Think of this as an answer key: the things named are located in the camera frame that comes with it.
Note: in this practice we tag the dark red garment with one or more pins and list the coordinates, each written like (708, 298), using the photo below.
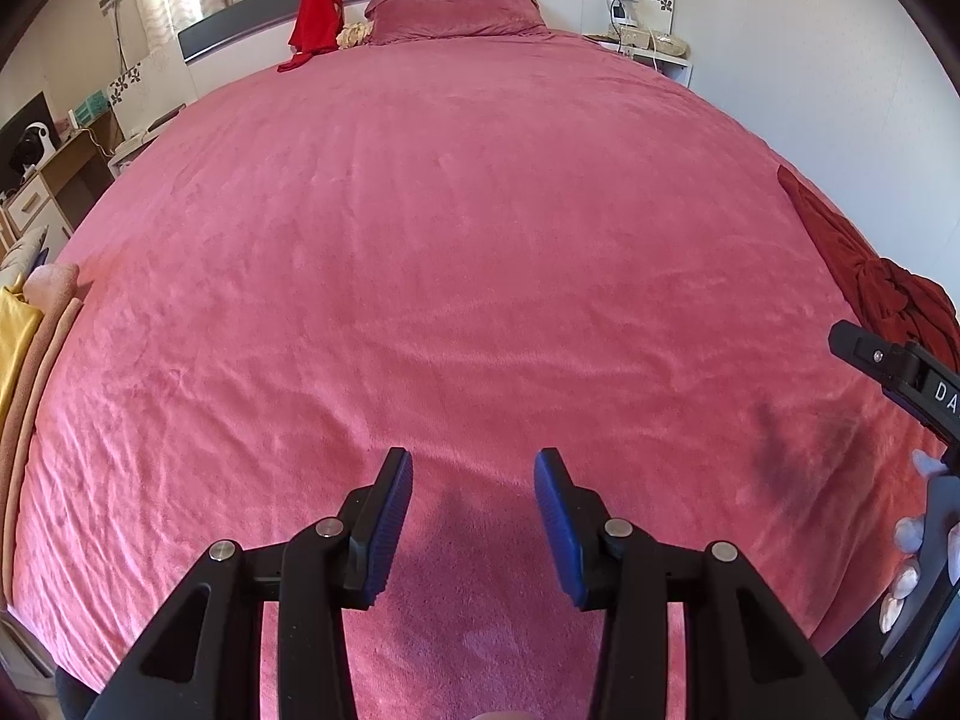
(892, 292)

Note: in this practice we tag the yellow cloth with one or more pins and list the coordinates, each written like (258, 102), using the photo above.
(15, 345)

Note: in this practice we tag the white side table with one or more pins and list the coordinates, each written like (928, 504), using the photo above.
(127, 154)

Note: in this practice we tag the teal box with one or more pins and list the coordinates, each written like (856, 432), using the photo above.
(94, 106)

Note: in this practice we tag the beige plush toy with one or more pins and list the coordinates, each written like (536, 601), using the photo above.
(354, 35)

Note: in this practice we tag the wooden desk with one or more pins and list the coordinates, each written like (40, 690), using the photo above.
(67, 165)

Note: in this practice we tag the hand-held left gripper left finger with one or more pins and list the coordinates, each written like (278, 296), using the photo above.
(390, 532)

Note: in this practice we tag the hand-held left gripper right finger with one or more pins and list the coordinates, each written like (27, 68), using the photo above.
(559, 532)

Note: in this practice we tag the pink bed blanket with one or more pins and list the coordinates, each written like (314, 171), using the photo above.
(450, 240)

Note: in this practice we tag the pink pillow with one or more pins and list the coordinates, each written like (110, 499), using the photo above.
(457, 15)

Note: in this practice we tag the peach cloth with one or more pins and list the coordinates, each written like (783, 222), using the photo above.
(52, 292)

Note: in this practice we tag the black monitor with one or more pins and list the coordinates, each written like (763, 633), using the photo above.
(41, 106)

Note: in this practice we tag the person's right hand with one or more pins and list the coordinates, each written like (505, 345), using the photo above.
(909, 536)

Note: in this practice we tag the bright red garment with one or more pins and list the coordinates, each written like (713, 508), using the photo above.
(315, 11)

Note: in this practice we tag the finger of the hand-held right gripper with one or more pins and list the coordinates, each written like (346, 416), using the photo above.
(862, 349)

